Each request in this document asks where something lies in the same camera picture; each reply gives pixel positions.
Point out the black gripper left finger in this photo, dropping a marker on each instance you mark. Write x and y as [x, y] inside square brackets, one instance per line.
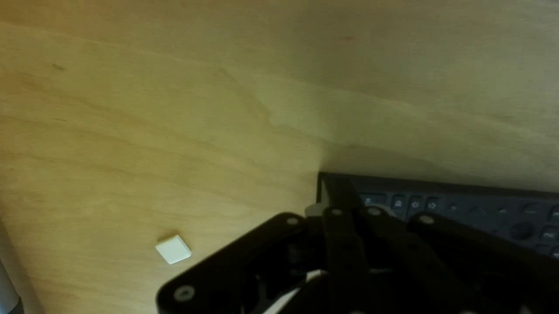
[249, 262]

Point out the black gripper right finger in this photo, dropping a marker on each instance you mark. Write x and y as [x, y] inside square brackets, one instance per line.
[442, 267]

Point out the black button remote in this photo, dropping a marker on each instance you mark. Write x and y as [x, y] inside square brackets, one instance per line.
[499, 210]

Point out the small white letter tile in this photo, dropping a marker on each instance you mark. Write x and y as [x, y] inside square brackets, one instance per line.
[173, 250]

